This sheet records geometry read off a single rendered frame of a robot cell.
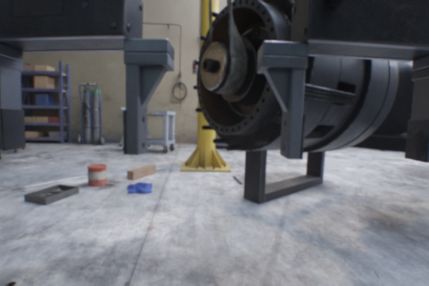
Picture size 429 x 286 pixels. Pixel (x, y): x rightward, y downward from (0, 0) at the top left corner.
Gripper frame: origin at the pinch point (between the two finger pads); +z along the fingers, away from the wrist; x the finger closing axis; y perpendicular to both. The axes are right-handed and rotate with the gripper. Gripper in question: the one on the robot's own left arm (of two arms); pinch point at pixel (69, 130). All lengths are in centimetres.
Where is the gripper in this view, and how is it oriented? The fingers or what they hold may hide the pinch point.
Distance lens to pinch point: 25.6
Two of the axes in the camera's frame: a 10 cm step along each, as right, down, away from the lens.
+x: -10.0, -0.3, 0.1
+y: 0.1, -1.0, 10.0
